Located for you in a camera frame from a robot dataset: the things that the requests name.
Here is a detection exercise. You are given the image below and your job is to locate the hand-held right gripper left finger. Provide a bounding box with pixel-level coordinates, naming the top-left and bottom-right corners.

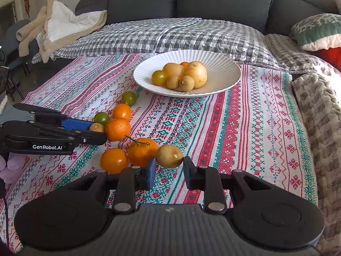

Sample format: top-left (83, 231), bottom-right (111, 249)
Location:
top-left (72, 157), bottom-right (157, 214)

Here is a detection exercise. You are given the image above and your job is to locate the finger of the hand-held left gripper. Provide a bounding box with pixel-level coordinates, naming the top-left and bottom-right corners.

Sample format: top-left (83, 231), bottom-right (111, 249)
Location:
top-left (13, 103), bottom-right (94, 131)
top-left (0, 120), bottom-right (107, 146)

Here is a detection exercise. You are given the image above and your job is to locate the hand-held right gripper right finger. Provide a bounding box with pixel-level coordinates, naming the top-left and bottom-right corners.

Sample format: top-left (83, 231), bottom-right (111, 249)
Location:
top-left (183, 156), bottom-right (269, 214)

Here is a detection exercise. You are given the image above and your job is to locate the orange mandarin with stem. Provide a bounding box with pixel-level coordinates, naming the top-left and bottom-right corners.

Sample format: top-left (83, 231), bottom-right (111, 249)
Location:
top-left (125, 136), bottom-right (159, 167)

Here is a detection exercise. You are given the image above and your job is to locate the green citrus fruit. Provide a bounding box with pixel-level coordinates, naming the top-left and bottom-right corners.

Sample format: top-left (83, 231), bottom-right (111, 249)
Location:
top-left (94, 112), bottom-right (110, 125)
top-left (122, 91), bottom-right (137, 106)

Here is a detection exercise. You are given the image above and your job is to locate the yellow green tomato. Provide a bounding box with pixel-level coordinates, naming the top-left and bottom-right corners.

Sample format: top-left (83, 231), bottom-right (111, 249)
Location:
top-left (151, 70), bottom-right (168, 86)

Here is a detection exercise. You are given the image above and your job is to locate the white ribbed plate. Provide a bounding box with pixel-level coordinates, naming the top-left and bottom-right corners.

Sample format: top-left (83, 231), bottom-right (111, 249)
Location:
top-left (133, 49), bottom-right (242, 98)

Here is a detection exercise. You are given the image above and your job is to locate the person's left hand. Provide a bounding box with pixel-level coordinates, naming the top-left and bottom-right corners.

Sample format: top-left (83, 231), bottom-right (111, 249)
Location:
top-left (0, 153), bottom-right (27, 186)

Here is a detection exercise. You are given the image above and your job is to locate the red green patterned tablecloth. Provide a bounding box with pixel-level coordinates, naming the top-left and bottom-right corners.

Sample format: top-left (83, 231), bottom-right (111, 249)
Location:
top-left (0, 53), bottom-right (319, 254)

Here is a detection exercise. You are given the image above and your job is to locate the beige white blanket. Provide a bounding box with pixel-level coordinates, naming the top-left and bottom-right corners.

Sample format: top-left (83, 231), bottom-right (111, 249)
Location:
top-left (16, 0), bottom-right (107, 63)

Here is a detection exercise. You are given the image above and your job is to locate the dark grey chair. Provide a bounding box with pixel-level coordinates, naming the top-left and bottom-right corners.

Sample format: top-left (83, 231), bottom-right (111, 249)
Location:
top-left (5, 19), bottom-right (39, 76)

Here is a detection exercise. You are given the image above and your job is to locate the grey white checked quilt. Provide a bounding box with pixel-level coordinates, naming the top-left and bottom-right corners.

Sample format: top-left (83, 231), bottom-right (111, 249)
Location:
top-left (32, 17), bottom-right (280, 71)

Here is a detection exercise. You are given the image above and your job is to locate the grey white woven throw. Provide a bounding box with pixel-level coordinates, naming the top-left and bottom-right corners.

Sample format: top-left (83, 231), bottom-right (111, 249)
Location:
top-left (292, 73), bottom-right (341, 256)

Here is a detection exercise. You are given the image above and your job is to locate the beige grey checked blanket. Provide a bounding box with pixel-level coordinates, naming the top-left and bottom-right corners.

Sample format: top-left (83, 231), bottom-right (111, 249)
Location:
top-left (264, 33), bottom-right (341, 75)

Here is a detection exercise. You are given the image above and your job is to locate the dark grey sofa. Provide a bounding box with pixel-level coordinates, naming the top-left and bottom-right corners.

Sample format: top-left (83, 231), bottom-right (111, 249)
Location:
top-left (75, 0), bottom-right (341, 36)

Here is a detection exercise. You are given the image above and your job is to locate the orange plush cushion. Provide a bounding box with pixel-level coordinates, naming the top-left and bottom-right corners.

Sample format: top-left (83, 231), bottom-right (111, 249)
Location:
top-left (317, 47), bottom-right (341, 71)

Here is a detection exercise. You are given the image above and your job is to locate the green snowflake pillow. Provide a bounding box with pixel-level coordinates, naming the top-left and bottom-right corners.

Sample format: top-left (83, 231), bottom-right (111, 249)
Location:
top-left (289, 13), bottom-right (341, 52)

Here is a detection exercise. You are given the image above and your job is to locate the black cable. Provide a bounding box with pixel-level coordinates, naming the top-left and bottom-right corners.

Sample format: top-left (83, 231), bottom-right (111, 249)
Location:
top-left (2, 184), bottom-right (11, 248)

